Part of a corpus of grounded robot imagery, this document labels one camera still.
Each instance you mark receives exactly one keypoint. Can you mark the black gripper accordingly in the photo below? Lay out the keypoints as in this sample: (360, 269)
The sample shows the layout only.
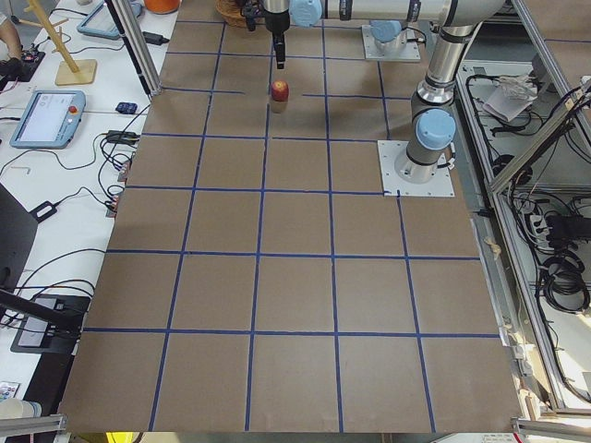
(276, 22)

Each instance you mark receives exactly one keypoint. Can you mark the red yellow apple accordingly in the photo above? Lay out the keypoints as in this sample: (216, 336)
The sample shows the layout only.
(280, 91)

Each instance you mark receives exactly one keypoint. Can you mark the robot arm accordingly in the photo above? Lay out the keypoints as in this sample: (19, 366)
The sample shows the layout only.
(388, 34)
(433, 126)

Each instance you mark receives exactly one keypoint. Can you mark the wicker basket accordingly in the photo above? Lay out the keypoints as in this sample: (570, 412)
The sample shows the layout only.
(240, 13)

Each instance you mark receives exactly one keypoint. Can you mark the orange round object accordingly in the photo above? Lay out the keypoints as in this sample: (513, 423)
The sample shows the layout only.
(162, 7)

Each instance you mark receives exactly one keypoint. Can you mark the black power adapter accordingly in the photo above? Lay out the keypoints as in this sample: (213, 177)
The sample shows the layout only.
(154, 38)

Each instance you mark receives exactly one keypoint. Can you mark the small blue device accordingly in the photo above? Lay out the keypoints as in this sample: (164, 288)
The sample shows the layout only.
(126, 107)

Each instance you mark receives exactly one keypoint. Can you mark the far teach pendant tablet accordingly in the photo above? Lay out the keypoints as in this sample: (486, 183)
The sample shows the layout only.
(99, 23)

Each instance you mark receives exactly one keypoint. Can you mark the teach pendant tablet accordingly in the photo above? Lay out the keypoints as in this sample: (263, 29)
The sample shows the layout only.
(50, 120)
(99, 23)

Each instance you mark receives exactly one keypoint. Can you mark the wooden mug tree stand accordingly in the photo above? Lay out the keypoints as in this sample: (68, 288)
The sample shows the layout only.
(70, 71)

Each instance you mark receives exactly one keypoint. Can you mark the crumpled white paper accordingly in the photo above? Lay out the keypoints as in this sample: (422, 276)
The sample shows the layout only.
(511, 97)

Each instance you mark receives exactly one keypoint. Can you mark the near teach pendant tablet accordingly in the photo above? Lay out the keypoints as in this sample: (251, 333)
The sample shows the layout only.
(50, 120)

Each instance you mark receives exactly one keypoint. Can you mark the white power strip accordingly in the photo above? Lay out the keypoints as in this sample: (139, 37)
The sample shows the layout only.
(538, 229)

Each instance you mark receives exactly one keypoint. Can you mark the black monitor stand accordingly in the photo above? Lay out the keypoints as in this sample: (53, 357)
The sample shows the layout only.
(44, 322)

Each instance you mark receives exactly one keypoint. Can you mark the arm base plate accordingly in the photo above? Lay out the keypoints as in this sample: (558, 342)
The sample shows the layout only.
(400, 177)
(408, 54)

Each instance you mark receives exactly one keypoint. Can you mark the aluminium frame post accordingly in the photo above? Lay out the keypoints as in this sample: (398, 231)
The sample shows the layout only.
(133, 39)

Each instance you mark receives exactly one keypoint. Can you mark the aluminium frame cage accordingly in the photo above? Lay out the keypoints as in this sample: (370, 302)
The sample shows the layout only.
(538, 163)

